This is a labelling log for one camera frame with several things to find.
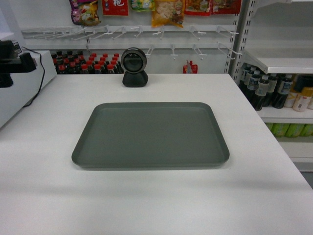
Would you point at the grey rectangular serving tray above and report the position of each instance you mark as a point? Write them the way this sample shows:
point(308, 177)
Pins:
point(151, 135)

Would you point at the white metal shelf unit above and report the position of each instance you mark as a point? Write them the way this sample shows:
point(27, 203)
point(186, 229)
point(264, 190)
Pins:
point(276, 36)

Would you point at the black round barcode scanner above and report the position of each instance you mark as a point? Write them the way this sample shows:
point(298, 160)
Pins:
point(134, 61)

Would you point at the red snack bag hanging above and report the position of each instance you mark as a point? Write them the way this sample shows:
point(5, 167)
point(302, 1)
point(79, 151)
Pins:
point(115, 7)

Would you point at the white checkout counter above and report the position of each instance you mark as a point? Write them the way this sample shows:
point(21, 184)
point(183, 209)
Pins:
point(258, 191)

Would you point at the yellow snack bag hanging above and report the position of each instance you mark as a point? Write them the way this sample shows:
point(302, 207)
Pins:
point(168, 12)

